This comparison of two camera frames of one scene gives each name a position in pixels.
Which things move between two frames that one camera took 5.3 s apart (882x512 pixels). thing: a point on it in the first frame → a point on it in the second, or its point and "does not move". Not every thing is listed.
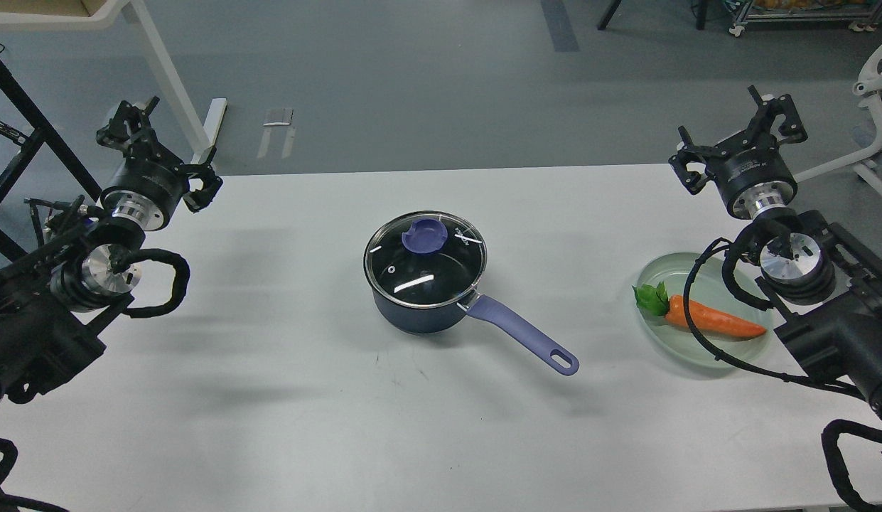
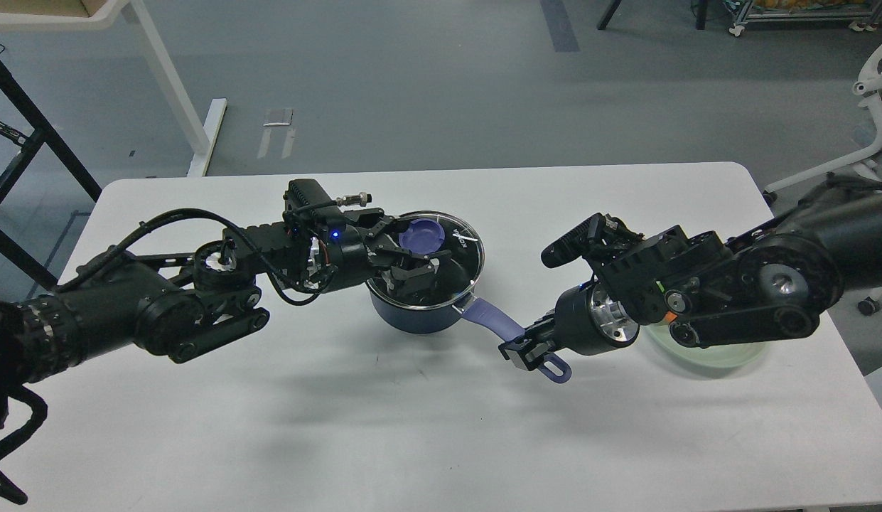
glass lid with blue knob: (425, 258) does not move
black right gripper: (752, 174) → (588, 321)
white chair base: (878, 76) does not move
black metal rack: (42, 133) does not move
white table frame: (205, 130) does not move
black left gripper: (148, 188) → (359, 243)
